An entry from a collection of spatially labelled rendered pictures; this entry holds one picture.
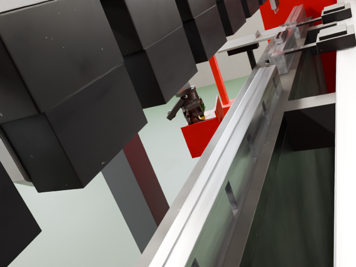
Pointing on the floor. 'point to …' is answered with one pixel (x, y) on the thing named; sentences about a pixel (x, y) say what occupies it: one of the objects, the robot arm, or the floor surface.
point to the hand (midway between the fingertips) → (197, 134)
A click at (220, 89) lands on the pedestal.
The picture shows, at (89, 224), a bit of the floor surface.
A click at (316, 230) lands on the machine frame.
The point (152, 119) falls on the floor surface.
